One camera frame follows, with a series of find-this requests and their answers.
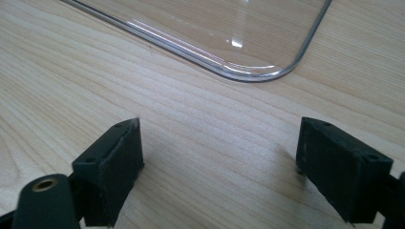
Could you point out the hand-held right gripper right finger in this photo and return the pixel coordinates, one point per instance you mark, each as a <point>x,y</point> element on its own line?
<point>340,171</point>

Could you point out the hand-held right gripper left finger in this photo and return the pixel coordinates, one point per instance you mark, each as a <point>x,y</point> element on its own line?
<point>110,171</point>

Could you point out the clear plastic tray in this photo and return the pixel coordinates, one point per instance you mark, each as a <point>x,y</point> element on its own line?
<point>242,35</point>

